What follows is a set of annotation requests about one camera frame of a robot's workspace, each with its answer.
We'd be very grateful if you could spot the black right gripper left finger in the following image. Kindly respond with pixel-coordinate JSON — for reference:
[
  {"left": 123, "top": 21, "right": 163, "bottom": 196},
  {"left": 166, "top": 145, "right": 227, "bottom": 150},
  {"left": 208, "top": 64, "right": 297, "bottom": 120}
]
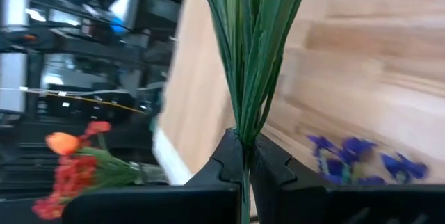
[{"left": 62, "top": 128, "right": 243, "bottom": 224}]

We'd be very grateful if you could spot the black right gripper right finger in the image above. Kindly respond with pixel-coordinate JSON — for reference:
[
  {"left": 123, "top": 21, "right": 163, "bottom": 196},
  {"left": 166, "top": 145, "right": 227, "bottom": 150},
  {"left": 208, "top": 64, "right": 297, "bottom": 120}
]
[{"left": 250, "top": 133, "right": 445, "bottom": 224}]

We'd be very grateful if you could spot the purple flower bunch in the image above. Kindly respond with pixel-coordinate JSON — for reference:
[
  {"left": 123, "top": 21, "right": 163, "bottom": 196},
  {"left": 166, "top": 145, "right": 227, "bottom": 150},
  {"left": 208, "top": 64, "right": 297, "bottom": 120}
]
[{"left": 305, "top": 135, "right": 430, "bottom": 186}]

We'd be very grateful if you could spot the large red flower bunch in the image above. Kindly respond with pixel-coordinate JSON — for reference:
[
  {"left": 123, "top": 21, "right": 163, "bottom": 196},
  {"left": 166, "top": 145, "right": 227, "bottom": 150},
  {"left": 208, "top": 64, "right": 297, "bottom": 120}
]
[{"left": 31, "top": 147, "right": 168, "bottom": 221}]

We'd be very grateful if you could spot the small red flower bunch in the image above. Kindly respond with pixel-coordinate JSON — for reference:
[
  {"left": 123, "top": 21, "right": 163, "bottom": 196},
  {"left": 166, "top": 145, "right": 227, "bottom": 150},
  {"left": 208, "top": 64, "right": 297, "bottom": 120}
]
[{"left": 81, "top": 120, "right": 112, "bottom": 138}]

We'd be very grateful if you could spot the orange tulip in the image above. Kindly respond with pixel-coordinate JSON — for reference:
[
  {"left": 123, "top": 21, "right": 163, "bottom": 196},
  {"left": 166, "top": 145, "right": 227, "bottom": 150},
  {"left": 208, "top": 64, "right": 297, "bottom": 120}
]
[{"left": 44, "top": 131, "right": 81, "bottom": 157}]

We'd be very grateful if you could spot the blue flower bunch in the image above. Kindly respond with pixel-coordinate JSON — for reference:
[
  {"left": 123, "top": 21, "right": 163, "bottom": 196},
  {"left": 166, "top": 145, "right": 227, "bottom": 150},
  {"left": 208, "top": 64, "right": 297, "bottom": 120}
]
[{"left": 194, "top": 0, "right": 348, "bottom": 224}]

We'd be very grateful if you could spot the clear glass vase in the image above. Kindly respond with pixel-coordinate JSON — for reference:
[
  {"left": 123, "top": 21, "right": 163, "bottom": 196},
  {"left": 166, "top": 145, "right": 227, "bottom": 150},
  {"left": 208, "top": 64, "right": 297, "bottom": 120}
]
[{"left": 128, "top": 161, "right": 168, "bottom": 186}]

